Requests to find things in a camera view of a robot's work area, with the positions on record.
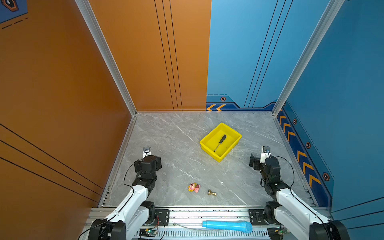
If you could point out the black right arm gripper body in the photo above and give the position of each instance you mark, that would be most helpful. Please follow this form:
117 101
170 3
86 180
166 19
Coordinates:
257 166

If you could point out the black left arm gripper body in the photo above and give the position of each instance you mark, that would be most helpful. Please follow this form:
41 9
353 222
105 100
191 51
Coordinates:
137 167

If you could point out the black yellow handled screwdriver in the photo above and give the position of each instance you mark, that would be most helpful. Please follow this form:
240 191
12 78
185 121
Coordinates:
220 142

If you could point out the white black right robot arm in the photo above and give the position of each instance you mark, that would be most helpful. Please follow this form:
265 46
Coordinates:
287 209

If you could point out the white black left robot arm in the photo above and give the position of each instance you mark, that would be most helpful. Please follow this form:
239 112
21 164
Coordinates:
135 210

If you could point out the yellow plastic bin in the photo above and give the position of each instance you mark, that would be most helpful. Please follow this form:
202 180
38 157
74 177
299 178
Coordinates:
210 141

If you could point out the pink yellow small toy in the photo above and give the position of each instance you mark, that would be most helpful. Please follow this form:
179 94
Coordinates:
194 187

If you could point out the light blue cylinder tool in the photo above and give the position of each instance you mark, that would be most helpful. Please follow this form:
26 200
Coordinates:
241 226

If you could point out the green circuit board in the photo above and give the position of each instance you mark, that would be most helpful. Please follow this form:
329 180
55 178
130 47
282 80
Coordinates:
148 233

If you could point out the small brass fitting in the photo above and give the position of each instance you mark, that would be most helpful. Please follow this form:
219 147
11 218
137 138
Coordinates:
212 193

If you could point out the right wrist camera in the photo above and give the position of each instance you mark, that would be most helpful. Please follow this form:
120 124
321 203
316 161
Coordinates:
265 152

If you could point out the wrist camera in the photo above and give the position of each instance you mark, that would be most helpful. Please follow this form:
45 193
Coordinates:
265 152
146 152

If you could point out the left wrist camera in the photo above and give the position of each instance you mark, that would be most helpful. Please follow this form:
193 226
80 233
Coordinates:
146 152

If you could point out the aluminium front rail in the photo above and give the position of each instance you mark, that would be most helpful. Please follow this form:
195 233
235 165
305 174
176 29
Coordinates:
185 223

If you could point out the aluminium corner post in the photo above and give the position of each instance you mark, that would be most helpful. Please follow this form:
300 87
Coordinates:
101 42
318 34

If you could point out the right aluminium corner post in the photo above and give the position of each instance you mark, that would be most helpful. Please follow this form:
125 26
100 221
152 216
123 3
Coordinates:
318 34

